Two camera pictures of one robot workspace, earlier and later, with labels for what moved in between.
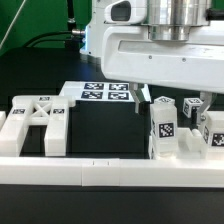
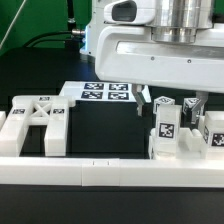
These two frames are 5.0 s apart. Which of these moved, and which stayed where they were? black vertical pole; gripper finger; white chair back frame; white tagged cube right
Moved: gripper finger
Stayed: white tagged cube right; white chair back frame; black vertical pole
